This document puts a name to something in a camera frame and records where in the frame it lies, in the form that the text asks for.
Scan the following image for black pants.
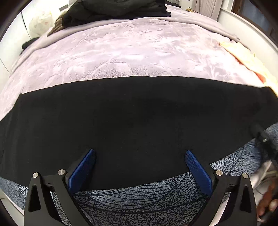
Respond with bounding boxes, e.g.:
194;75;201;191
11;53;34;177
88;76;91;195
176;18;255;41
1;76;277;190

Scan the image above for person right hand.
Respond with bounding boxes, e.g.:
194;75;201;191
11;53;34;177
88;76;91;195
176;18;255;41
257;179;277;220

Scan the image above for blue speckled patterned sheet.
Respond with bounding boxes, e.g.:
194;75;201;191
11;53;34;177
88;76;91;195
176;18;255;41
0;123;278;226

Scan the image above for orange peach cloth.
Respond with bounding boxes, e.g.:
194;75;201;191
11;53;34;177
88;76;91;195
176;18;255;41
220;41;277;83

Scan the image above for lavender plush blanket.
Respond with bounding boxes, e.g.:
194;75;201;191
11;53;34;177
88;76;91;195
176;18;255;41
1;6;263;117

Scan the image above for mauve curtain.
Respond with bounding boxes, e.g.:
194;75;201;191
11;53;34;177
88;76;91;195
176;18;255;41
192;0;223;21

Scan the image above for small black garment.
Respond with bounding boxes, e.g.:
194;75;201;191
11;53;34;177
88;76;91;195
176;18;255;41
22;37;39;50

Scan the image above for white floral bag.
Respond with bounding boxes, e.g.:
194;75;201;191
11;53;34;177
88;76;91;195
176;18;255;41
28;12;54;38

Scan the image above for brown knitted garment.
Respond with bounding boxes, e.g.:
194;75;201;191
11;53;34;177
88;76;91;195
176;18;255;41
47;11;67;36

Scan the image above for black clothes pile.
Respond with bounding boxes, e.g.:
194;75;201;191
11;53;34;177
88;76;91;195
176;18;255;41
62;0;171;27

